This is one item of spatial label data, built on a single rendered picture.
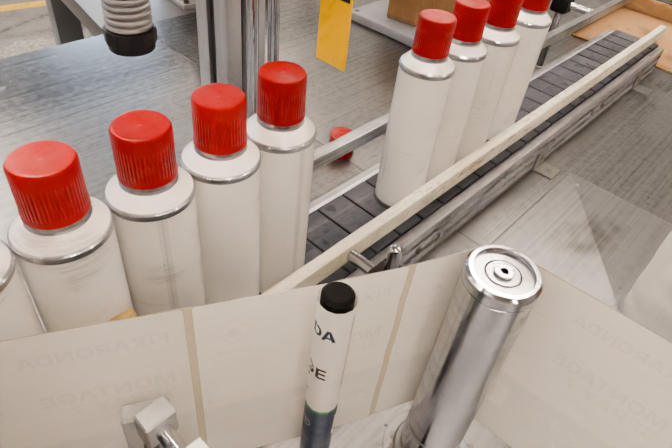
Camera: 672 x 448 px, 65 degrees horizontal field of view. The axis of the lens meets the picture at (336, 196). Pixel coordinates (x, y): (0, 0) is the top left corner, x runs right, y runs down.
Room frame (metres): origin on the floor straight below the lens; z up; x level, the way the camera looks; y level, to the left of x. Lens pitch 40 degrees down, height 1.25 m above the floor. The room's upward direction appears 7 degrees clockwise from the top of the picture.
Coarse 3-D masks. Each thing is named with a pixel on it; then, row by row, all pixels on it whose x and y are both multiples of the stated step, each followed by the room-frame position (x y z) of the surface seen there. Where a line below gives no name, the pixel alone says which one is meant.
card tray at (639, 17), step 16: (640, 0) 1.35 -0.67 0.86; (656, 0) 1.34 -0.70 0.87; (608, 16) 1.29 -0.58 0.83; (624, 16) 1.30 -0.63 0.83; (640, 16) 1.32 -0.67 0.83; (656, 16) 1.32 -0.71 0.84; (576, 32) 1.16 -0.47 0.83; (592, 32) 1.17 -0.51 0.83; (640, 32) 1.21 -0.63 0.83; (656, 64) 1.04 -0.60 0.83
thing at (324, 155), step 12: (612, 0) 0.98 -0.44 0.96; (624, 0) 1.00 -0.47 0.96; (588, 12) 0.90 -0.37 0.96; (600, 12) 0.91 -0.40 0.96; (564, 24) 0.83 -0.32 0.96; (576, 24) 0.84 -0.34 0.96; (552, 36) 0.77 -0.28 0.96; (564, 36) 0.81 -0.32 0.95; (384, 120) 0.48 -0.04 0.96; (360, 132) 0.45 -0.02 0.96; (372, 132) 0.46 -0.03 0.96; (384, 132) 0.47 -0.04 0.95; (336, 144) 0.42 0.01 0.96; (348, 144) 0.43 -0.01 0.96; (360, 144) 0.44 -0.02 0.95; (324, 156) 0.40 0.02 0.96; (336, 156) 0.42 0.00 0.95
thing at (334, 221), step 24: (600, 48) 0.96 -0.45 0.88; (624, 48) 0.98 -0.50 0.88; (648, 48) 1.00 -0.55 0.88; (552, 72) 0.83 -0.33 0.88; (576, 72) 0.85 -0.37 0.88; (528, 96) 0.74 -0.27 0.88; (552, 96) 0.75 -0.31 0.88; (552, 120) 0.67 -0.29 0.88; (480, 168) 0.53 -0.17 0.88; (360, 192) 0.46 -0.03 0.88; (456, 192) 0.48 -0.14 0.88; (312, 216) 0.41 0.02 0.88; (336, 216) 0.41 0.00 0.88; (360, 216) 0.42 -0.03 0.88; (312, 240) 0.37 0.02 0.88; (336, 240) 0.38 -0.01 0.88; (384, 240) 0.39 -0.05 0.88
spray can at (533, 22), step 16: (528, 0) 0.60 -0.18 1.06; (544, 0) 0.60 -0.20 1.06; (528, 16) 0.60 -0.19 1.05; (544, 16) 0.60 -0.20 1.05; (528, 32) 0.59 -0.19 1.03; (544, 32) 0.60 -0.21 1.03; (528, 48) 0.59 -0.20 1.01; (512, 64) 0.59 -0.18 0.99; (528, 64) 0.59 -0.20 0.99; (512, 80) 0.59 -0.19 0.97; (528, 80) 0.60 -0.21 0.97; (512, 96) 0.59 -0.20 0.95; (496, 112) 0.59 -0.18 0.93; (512, 112) 0.59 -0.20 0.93; (496, 128) 0.59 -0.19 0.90
